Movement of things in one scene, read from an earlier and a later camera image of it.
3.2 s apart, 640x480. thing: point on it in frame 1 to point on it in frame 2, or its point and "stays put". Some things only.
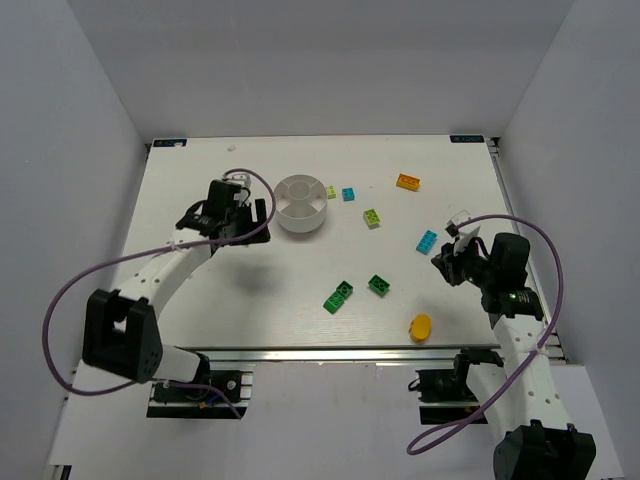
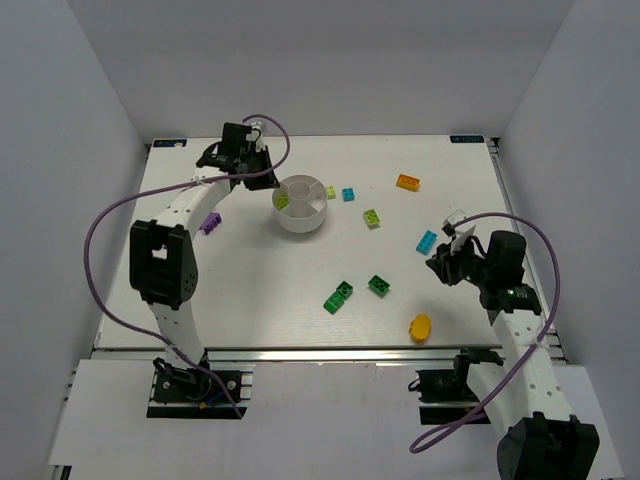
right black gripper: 448,262 stays put
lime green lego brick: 372,218 stays put
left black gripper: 254,226 to 258,170
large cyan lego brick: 426,242 stays put
